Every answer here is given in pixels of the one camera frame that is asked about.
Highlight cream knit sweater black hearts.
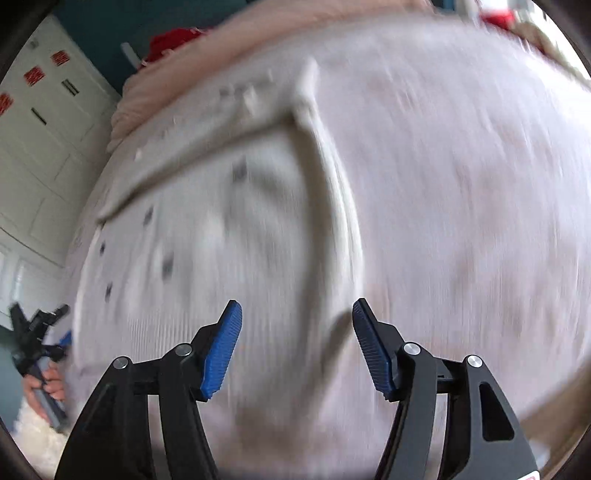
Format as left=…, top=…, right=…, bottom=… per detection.
left=74, top=59, right=362, bottom=472

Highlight operator left hand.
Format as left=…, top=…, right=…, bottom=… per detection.
left=22, top=361, right=65, bottom=423

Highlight white wardrobe with red stickers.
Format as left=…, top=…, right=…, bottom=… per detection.
left=1, top=15, right=119, bottom=328

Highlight pink floral bed blanket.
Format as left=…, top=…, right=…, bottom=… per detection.
left=59, top=13, right=591, bottom=480

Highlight red pillow at headboard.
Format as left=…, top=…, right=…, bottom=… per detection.
left=140, top=27, right=208, bottom=69

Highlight pink folded duvet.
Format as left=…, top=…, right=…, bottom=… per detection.
left=107, top=0, right=435, bottom=153

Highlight red cloth by window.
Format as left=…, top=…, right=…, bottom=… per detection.
left=479, top=9, right=517, bottom=32

